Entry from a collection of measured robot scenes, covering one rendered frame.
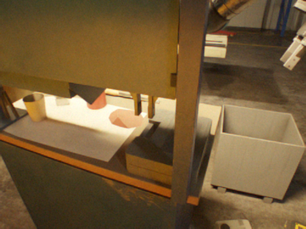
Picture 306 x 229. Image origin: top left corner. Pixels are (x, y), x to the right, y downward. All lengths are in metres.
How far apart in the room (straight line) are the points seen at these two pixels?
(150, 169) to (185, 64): 0.32
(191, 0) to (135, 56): 0.14
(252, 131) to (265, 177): 0.43
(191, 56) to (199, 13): 0.07
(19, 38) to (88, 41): 0.20
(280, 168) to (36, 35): 1.56
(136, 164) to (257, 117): 1.44
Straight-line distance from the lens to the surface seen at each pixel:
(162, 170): 0.58
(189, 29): 0.35
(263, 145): 1.56
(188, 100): 0.39
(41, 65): 0.57
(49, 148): 0.79
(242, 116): 1.90
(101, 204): 0.86
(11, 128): 0.97
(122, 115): 0.83
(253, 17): 9.17
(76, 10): 0.46
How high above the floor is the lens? 1.41
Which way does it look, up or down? 29 degrees down
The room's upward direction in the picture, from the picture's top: straight up
